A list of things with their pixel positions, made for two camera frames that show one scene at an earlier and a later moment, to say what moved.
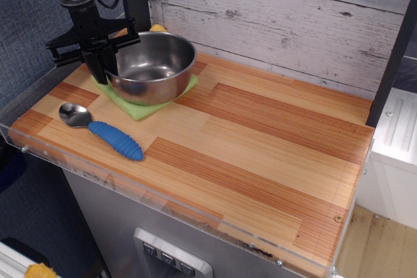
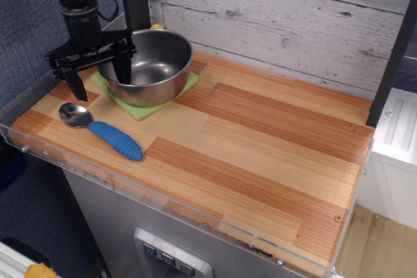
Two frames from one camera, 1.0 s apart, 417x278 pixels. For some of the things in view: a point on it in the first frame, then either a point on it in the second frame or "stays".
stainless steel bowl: [154, 71] stays
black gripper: [89, 32] → [88, 45]
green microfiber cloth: [132, 110] stays
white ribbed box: [389, 186] stays
